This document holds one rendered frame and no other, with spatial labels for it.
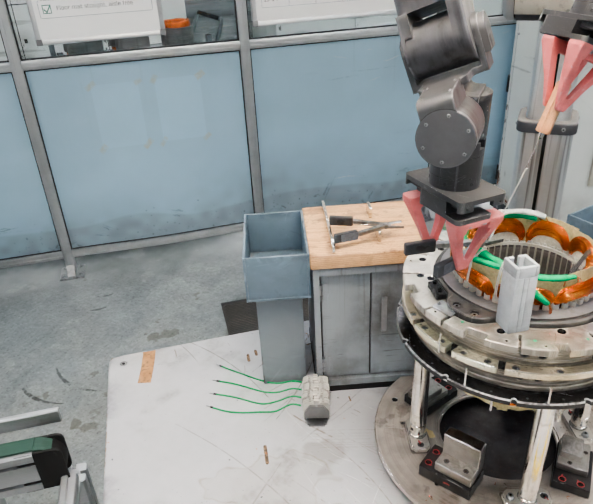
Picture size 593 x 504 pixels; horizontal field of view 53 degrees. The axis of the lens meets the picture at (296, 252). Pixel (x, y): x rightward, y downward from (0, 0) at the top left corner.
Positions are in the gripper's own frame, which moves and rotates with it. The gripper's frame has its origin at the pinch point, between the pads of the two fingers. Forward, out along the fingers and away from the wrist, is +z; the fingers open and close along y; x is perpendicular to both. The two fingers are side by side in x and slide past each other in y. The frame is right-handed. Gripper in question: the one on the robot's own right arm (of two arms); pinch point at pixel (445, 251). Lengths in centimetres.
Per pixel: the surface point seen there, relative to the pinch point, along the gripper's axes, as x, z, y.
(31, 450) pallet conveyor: -54, 43, -37
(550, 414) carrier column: 8.4, 19.0, 13.0
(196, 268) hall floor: 21, 120, -210
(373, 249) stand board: 3.6, 11.0, -21.1
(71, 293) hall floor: -40, 122, -219
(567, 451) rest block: 17.9, 33.0, 10.4
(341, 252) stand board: -1.3, 11.2, -22.9
